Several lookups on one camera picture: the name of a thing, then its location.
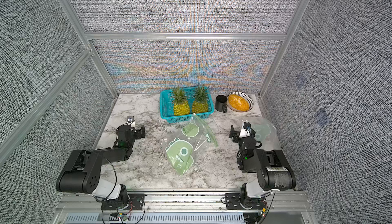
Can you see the patterned bowl with yellow food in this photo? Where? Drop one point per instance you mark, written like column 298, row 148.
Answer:
column 239, row 102

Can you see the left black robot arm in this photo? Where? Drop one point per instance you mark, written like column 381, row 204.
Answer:
column 82, row 171

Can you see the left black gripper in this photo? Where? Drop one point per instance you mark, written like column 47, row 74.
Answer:
column 139, row 135

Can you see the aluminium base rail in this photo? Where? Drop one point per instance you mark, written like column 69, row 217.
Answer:
column 188, row 206

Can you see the teal plastic basket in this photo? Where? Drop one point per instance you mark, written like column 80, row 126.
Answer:
column 166, row 106

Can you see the yellow pineapple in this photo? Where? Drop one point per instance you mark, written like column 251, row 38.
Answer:
column 200, row 104

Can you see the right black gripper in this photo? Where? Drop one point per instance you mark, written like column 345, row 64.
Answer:
column 233, row 133

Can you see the clear green zip-top bag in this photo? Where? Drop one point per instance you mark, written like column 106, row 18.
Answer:
column 265, row 132

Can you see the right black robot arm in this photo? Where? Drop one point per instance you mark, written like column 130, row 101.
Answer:
column 272, row 170

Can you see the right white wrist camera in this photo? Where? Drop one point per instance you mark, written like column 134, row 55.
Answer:
column 245, row 130

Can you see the black mug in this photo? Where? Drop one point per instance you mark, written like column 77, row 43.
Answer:
column 220, row 103

